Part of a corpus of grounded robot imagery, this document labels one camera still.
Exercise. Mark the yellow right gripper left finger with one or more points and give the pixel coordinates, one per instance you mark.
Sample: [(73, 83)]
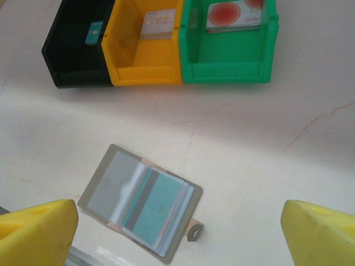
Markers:
[(33, 238)]

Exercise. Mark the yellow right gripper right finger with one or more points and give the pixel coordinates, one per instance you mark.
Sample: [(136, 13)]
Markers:
[(321, 238)]

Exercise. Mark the grey leather card holder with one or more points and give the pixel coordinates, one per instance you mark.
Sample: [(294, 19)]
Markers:
[(97, 194)]

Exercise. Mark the teal chip card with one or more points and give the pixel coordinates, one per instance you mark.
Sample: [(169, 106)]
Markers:
[(93, 33)]

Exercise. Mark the red circle print card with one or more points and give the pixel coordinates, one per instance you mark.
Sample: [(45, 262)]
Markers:
[(233, 16)]

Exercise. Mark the silver VIP card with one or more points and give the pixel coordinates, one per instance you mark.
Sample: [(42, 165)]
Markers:
[(158, 25)]

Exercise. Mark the black plastic bin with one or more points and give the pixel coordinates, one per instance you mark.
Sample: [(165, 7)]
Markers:
[(72, 63)]

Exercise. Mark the green plastic bin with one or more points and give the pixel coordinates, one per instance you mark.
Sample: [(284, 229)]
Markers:
[(227, 73)]

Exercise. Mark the yellow plastic bin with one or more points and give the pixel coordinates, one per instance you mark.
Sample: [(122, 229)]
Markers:
[(144, 74)]

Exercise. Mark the aluminium mounting rail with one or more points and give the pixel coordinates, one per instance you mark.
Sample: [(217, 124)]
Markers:
[(81, 257)]

